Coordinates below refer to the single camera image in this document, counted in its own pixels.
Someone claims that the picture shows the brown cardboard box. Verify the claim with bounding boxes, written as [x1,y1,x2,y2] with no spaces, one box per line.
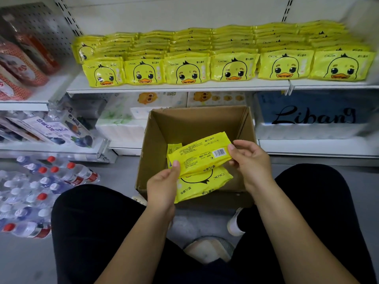
[136,105,257,211]

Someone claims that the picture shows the person's left forearm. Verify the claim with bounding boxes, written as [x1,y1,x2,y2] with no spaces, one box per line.
[95,207,177,284]

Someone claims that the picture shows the metal frame stool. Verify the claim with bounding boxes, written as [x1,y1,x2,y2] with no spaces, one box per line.
[182,235,236,265]

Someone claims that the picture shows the person's right forearm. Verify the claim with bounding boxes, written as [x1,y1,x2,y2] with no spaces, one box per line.
[251,177,359,284]

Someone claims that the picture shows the person's black trousers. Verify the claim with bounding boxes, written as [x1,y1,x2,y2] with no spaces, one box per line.
[51,164,378,284]

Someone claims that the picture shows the person's right hand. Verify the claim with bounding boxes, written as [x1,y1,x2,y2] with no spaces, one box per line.
[228,139,274,196]

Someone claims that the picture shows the white metal shelf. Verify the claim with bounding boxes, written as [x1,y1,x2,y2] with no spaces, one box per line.
[65,0,379,159]

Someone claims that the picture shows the person's left hand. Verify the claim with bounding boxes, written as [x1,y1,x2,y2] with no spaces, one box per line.
[146,161,181,219]

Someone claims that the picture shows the green white tissue pack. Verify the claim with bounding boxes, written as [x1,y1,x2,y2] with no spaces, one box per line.
[96,94,149,148]

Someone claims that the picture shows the white pegboard shelf unit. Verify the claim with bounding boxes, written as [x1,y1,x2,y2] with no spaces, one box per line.
[0,0,119,164]

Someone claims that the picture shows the MIQI boxes with fruit print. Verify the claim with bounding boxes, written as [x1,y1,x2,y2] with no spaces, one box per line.
[0,112,96,148]

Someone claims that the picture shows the person's right cream clog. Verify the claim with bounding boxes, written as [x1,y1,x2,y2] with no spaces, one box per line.
[227,207,246,237]

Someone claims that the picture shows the pack of red-capped bottles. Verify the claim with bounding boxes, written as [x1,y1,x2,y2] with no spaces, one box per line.
[0,153,101,239]

